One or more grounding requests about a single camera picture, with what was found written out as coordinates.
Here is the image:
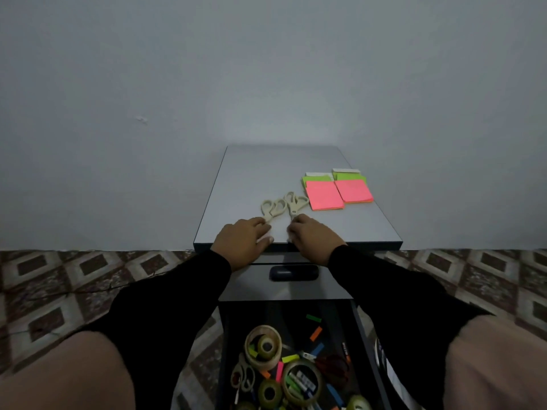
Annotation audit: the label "scattered coloured sticky flags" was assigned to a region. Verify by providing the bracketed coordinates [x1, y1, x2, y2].
[248, 313, 348, 410]

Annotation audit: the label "person's right leg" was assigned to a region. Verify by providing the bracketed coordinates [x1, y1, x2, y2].
[444, 315, 547, 410]

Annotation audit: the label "person's left forearm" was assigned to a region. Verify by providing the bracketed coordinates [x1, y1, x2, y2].
[80, 249, 232, 410]

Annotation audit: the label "person's right hand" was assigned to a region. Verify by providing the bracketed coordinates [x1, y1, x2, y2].
[287, 214, 348, 267]

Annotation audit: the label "thin black floor cable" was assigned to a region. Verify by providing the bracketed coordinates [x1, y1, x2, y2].
[0, 259, 195, 338]

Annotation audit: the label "grey drawer front with handle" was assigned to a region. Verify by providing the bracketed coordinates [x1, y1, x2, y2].
[217, 264, 354, 303]

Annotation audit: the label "person's right forearm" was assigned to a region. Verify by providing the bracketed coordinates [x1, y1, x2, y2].
[327, 245, 493, 410]

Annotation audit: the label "large clear tape roll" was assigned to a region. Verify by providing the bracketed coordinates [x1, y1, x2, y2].
[281, 358, 324, 408]

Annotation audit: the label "person's left hand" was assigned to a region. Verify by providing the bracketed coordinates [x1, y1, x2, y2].
[211, 217, 274, 271]

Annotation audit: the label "large beige masking tape roll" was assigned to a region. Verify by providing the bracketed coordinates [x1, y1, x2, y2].
[244, 325, 283, 366]

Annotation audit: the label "open black drawer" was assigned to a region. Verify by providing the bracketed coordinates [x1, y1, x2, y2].
[216, 300, 396, 410]

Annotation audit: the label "pink sticky note pad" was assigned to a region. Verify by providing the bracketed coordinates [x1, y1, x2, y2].
[334, 179, 374, 204]
[305, 181, 345, 211]

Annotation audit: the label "person's leg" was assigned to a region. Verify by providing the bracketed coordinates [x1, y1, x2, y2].
[444, 315, 547, 410]
[0, 331, 136, 410]

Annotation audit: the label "person's left leg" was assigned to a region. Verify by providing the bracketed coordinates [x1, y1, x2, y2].
[0, 331, 136, 410]

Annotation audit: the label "small beige scissors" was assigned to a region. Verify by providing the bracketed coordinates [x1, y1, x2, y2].
[230, 362, 256, 392]

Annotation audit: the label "grey drawer cabinet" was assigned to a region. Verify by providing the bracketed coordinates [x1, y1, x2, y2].
[193, 144, 403, 254]

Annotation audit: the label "dark red scissors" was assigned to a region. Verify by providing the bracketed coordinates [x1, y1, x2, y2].
[315, 354, 350, 388]

